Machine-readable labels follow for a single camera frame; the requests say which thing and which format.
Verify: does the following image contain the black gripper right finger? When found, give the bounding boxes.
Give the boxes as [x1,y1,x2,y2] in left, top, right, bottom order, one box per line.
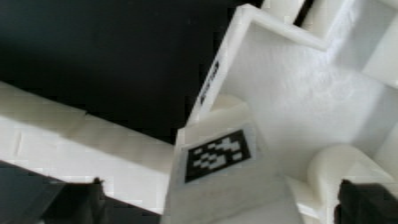
[334,180,398,224]

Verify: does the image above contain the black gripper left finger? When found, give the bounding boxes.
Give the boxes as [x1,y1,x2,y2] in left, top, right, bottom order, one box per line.
[0,178,112,224]

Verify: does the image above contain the white chair seat part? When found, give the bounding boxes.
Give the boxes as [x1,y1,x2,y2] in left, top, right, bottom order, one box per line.
[187,0,398,224]

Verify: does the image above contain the white chair leg with tag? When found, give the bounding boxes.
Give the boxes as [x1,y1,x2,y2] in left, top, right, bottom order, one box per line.
[307,145,394,215]

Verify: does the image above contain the white U-shaped frame fence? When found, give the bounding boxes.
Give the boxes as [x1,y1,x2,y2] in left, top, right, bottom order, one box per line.
[0,82,172,213]

